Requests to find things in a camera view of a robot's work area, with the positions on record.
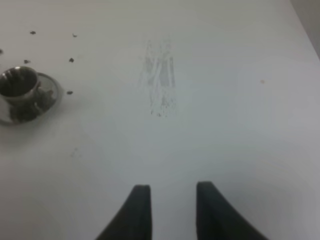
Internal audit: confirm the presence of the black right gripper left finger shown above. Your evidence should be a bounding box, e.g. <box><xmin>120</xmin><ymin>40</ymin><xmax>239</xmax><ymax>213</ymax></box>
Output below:
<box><xmin>97</xmin><ymin>185</ymin><xmax>152</xmax><ymax>240</ymax></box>

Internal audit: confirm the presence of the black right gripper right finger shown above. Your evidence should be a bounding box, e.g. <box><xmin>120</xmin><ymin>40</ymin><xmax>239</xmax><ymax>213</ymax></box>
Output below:
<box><xmin>196</xmin><ymin>181</ymin><xmax>266</xmax><ymax>240</ymax></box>

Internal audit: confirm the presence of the right stainless steel saucer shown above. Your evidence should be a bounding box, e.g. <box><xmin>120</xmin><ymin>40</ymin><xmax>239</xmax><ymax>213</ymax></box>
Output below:
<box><xmin>0</xmin><ymin>72</ymin><xmax>63</xmax><ymax>126</ymax></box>

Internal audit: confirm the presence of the right stainless steel teacup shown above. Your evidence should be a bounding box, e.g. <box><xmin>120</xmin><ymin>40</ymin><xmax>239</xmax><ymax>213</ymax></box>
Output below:
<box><xmin>0</xmin><ymin>66</ymin><xmax>40</xmax><ymax>102</ymax></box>

